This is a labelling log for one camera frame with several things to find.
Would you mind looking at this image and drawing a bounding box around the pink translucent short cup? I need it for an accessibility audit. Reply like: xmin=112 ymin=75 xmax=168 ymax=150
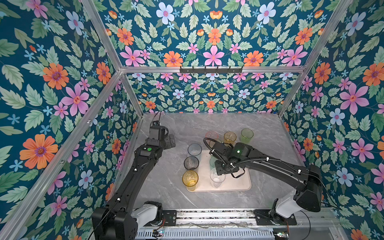
xmin=205 ymin=131 xmax=219 ymax=141

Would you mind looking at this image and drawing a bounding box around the black hook rack bar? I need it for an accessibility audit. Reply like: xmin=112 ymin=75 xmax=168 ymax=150
xmin=179 ymin=66 xmax=243 ymax=74

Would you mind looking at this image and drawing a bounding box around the light green short cup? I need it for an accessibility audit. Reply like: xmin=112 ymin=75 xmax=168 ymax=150
xmin=241 ymin=128 xmax=254 ymax=144

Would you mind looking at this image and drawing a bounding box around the blue translucent tall cup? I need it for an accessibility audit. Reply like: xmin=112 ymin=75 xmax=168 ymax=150
xmin=188 ymin=143 xmax=202 ymax=159

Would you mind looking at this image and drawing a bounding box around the white vented cable duct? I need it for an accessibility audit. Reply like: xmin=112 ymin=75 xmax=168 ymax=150
xmin=136 ymin=228 xmax=275 ymax=240

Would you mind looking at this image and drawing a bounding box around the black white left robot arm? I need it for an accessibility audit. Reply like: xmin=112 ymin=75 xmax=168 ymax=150
xmin=92 ymin=121 xmax=176 ymax=240

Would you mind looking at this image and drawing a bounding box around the teal translucent short cup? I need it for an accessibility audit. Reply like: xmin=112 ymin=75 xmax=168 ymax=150
xmin=209 ymin=156 xmax=217 ymax=169

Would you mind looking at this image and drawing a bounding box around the dark grey translucent cup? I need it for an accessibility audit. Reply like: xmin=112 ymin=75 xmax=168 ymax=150
xmin=184 ymin=156 xmax=200 ymax=171

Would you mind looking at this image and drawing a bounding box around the amber translucent tall cup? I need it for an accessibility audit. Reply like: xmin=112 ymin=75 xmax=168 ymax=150
xmin=182 ymin=170 xmax=199 ymax=192

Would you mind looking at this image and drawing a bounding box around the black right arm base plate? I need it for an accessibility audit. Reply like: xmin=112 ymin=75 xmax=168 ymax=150
xmin=254 ymin=209 xmax=297 ymax=226

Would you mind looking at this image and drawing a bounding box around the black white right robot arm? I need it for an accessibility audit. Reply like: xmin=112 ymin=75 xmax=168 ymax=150
xmin=206 ymin=141 xmax=323 ymax=224

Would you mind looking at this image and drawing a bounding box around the aluminium mounting rail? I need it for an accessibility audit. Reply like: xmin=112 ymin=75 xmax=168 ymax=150
xmin=92 ymin=208 xmax=340 ymax=229

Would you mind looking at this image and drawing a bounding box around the yellow translucent short cup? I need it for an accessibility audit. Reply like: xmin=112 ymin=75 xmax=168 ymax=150
xmin=224 ymin=132 xmax=237 ymax=146

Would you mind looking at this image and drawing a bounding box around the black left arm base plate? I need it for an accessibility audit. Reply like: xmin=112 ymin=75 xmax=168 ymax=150
xmin=156 ymin=210 xmax=178 ymax=227

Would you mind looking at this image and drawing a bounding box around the beige rectangular tray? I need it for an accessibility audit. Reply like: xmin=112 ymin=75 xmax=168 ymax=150
xmin=189 ymin=150 xmax=252 ymax=193

